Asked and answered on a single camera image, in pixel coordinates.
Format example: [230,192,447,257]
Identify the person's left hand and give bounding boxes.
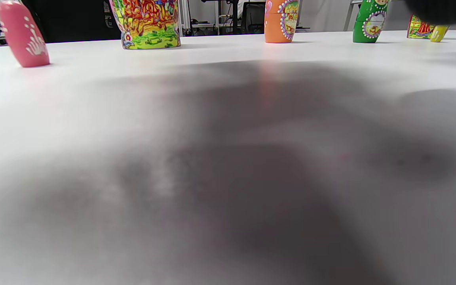
[404,0,456,25]

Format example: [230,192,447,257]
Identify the small green Russian doll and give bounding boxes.
[353,0,389,44]

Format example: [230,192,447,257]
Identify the orange Russian doll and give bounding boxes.
[264,0,300,44]

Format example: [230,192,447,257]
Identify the small pink Russian doll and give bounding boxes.
[0,0,50,68]

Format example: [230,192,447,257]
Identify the tiny yellow Russian doll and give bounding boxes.
[430,25,450,43]

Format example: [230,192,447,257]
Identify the large purple-scarf Russian doll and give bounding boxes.
[109,0,181,50]

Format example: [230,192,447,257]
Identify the red-blue scarf Russian doll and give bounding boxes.
[407,15,437,39]

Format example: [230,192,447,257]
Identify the black office chair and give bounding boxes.
[20,0,122,43]

